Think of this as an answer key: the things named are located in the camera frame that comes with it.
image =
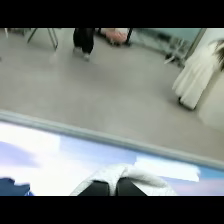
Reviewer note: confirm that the white garment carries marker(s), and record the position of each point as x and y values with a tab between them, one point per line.
140	175

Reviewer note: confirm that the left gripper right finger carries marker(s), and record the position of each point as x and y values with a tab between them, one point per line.
128	188

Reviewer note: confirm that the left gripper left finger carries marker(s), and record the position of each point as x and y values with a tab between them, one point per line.
95	189

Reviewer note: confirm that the person's legs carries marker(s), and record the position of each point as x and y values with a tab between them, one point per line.
84	40

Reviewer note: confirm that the blue garment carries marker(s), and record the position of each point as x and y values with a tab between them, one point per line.
11	188

